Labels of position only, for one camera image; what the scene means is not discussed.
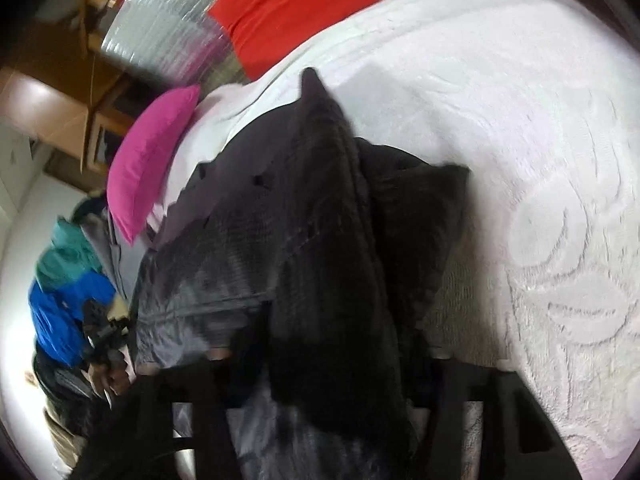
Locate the wooden railing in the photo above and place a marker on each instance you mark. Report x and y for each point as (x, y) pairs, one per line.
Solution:
(97, 10)

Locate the magenta pillow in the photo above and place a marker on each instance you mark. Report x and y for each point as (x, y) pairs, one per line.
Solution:
(150, 160)

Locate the black quilted jacket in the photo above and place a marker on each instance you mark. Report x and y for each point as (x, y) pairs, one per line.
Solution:
(310, 260)

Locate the silver foil insulation mat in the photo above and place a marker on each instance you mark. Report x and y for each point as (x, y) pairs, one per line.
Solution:
(165, 25)

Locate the wooden cabinet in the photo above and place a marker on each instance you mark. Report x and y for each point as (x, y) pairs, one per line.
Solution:
(107, 125)

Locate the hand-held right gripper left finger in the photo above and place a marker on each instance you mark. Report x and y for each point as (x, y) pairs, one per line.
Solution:
(200, 410)

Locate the red pillow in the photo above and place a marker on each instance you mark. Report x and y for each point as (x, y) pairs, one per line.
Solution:
(290, 10)

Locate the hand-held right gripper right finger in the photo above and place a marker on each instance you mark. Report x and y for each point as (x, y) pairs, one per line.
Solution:
(450, 385)

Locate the blue jacket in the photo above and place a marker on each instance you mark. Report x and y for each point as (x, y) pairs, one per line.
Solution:
(60, 315)

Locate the white textured blanket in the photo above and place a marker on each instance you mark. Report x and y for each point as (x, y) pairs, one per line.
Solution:
(525, 135)

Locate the person's left hand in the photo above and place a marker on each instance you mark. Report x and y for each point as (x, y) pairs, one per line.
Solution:
(115, 382)

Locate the grey coat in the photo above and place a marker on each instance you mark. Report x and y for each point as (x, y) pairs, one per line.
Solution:
(117, 255)

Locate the dark navy cloth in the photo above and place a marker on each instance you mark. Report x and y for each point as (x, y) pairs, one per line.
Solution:
(90, 207)

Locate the teal shirt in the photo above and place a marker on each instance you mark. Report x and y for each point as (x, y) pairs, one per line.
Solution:
(67, 255)

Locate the tall wooden wardrobe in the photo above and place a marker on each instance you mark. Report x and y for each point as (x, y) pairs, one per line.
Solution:
(45, 95)

